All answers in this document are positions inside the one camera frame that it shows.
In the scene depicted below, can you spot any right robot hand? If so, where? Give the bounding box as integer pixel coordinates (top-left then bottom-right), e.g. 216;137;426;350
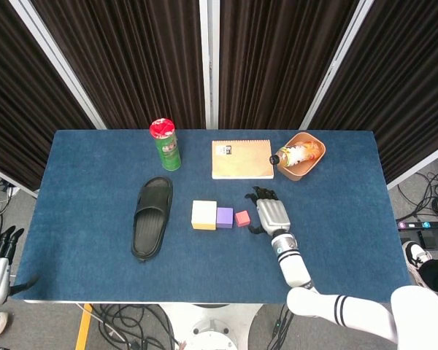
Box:
245;186;292;236

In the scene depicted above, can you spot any medium purple cube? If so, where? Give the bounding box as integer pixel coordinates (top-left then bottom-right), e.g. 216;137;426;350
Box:
215;206;234;230

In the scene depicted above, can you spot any large yellow cube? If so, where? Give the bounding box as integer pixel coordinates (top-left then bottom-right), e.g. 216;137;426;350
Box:
191;199;218;231

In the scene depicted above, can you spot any orange plastic bowl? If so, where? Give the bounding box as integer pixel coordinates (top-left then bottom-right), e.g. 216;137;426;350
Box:
277;132;327;182

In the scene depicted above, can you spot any yellow spiral notepad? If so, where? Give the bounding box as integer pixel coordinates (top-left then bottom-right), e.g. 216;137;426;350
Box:
211;139;275;181

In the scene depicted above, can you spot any orange drink bottle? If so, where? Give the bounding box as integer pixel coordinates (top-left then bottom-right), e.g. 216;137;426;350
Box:
269;141;322;168

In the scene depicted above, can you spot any yellow floor tape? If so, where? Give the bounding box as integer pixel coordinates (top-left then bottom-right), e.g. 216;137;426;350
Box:
74;303;94;350

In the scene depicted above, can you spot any black rubber slipper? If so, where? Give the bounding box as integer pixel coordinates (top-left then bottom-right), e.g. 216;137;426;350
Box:
131;176;174;262

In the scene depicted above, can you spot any green chips can red lid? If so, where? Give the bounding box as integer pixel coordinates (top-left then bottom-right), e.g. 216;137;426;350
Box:
149;117;183;171

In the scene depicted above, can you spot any white table base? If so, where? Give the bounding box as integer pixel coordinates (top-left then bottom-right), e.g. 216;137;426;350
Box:
160;303;264;350

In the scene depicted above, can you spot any white black sneaker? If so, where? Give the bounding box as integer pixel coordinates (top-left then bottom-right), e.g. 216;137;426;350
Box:
401;240;434;289

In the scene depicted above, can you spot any dark brown curtain partition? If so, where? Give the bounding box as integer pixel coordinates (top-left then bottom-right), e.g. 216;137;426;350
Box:
0;0;98;193
218;0;361;131
308;0;438;185
31;0;207;131

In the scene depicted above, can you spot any black power strip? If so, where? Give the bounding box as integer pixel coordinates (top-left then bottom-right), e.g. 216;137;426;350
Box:
396;218;438;252

